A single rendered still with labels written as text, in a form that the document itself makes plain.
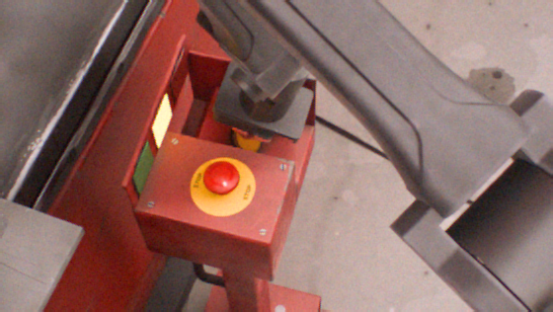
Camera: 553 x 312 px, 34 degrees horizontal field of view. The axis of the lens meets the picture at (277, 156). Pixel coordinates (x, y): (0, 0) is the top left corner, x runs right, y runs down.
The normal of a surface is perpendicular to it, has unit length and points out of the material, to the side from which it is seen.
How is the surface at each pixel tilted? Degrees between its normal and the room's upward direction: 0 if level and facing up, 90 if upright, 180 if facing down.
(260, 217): 0
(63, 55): 0
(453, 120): 30
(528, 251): 20
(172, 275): 0
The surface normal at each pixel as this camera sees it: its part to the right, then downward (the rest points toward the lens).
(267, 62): 0.62, 0.62
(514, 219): -0.47, -0.45
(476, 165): 0.02, 0.04
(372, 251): -0.02, -0.47
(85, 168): 0.93, 0.31
